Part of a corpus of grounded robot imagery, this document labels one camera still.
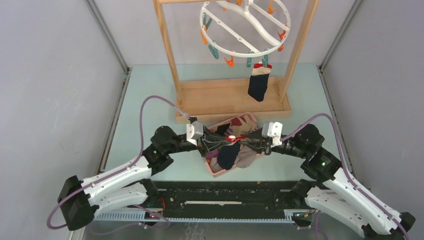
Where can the purple striped sock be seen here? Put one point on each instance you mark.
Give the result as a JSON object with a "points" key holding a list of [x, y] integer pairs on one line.
{"points": [[212, 160]]}

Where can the teal clothespin holding sock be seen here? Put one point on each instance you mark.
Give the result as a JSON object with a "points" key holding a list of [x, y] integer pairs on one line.
{"points": [[265, 60]]}

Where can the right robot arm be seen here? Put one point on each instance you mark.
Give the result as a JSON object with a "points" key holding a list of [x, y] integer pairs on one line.
{"points": [[336, 192]]}

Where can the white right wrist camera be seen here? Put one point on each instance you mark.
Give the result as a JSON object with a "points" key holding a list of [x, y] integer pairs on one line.
{"points": [[273, 131]]}

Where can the white round clip hanger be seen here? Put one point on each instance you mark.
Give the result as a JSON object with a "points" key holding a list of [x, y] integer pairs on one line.
{"points": [[236, 27]]}

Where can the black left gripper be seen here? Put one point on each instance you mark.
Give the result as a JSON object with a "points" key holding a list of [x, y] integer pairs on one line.
{"points": [[210, 141]]}

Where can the grey sock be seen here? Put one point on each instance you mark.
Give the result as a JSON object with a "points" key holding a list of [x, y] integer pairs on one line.
{"points": [[246, 157]]}

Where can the wooden hanger stand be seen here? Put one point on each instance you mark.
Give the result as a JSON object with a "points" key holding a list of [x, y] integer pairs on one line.
{"points": [[218, 99]]}

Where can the pink plastic basket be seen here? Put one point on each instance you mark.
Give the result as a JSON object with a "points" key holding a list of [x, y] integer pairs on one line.
{"points": [[221, 128]]}

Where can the navy santa sock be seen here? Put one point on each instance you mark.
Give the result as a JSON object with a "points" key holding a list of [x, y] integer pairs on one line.
{"points": [[258, 81], [228, 153]]}

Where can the orange clothespin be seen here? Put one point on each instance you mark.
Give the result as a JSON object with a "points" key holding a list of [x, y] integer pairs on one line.
{"points": [[203, 32], [229, 61]]}

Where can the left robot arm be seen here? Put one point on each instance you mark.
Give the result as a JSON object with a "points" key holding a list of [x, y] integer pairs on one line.
{"points": [[81, 200]]}

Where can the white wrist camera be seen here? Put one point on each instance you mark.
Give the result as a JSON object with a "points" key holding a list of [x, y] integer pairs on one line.
{"points": [[273, 131], [194, 132]]}

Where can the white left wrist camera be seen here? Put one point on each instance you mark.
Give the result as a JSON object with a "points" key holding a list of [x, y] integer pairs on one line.
{"points": [[194, 132]]}

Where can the beige red striped sock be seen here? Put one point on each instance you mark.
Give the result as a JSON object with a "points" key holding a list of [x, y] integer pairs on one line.
{"points": [[242, 124]]}

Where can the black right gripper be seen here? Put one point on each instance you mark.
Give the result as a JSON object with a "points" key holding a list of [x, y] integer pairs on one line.
{"points": [[260, 147]]}

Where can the orange front clothespin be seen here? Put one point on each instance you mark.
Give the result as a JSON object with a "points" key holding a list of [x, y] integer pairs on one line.
{"points": [[229, 61]]}

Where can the teal left clothespin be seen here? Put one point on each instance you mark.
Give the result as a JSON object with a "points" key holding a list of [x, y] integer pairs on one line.
{"points": [[213, 51]]}

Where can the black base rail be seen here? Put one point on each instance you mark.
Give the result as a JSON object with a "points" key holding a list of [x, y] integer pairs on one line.
{"points": [[225, 200]]}

